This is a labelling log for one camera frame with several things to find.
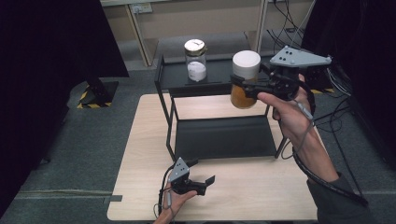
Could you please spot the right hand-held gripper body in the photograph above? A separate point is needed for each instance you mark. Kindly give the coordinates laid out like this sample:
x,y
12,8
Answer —
x,y
295,58

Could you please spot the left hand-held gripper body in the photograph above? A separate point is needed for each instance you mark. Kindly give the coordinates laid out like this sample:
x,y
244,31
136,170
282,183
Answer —
x,y
180,174

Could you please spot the orange jar with white lid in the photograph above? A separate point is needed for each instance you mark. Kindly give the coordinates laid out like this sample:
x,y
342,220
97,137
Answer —
x,y
246,62

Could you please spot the black metal two-tier rack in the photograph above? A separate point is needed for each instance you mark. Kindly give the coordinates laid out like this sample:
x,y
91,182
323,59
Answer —
x,y
224,137

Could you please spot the glass jar with metal lid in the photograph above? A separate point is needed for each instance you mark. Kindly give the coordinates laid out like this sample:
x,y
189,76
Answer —
x,y
196,70

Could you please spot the person's left hand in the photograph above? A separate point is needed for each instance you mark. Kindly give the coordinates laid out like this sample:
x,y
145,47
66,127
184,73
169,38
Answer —
x,y
174,203

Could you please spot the person's right hand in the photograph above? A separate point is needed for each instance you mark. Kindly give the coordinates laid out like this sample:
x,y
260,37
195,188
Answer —
x,y
292,118

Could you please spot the black stand base striped edge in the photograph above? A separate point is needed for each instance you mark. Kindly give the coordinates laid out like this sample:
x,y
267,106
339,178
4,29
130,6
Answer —
x,y
99,93
320,85

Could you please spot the dark curtain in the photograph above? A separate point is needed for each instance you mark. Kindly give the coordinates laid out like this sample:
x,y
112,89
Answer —
x,y
46,77
367,62

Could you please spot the light wooden frame furniture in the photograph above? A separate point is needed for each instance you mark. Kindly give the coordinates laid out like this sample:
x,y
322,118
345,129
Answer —
x,y
162,21

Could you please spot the white wall socket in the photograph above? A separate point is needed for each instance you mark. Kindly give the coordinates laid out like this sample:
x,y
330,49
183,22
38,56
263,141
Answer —
x,y
141,8

